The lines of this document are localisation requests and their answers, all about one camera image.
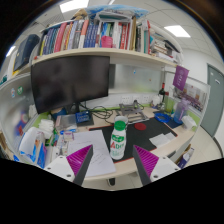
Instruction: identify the purple hanging pennant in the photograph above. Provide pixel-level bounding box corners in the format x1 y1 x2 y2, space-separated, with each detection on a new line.
172 65 190 92

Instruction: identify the black cable bundle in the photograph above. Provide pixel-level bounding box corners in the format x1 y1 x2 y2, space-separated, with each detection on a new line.
79 103 116 124

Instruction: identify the small blue box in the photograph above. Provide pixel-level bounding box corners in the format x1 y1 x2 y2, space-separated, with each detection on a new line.
74 110 93 124

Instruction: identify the white tissue pile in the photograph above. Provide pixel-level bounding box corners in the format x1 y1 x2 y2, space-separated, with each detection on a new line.
38 118 55 134

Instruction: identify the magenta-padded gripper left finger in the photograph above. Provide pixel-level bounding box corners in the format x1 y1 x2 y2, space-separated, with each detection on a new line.
44 143 94 187

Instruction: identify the white drink bottle green cap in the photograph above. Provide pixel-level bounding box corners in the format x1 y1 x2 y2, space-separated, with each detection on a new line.
109 120 128 161

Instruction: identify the purple translucent water bottle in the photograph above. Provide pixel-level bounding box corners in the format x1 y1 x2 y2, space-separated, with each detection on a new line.
173 98 190 125

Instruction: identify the clear plastic box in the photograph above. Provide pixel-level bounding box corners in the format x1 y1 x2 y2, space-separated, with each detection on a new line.
54 114 78 131

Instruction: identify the blue purple carton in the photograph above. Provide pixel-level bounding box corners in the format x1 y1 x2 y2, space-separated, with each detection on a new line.
177 148 195 169

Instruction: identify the white paper sheet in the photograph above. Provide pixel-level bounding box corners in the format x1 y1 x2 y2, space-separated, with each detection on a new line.
66 129 117 178

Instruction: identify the black computer monitor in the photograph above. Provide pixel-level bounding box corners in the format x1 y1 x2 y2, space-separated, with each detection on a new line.
30 55 111 123

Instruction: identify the flat round red coaster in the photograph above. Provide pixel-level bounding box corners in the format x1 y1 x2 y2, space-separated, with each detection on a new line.
134 122 147 131

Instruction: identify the black desk mat red trim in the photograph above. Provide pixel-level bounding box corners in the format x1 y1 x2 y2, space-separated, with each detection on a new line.
89 117 178 164

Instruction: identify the blue tissue box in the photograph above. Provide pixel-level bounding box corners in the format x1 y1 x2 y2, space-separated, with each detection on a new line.
18 126 48 169

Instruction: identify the grey door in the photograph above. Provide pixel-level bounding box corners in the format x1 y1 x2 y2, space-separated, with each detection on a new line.
200 63 224 138

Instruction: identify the group photo print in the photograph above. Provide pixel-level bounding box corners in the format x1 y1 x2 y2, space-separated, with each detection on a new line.
181 81 206 113

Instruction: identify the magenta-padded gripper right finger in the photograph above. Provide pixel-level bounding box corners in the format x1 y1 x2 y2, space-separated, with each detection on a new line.
132 144 181 187

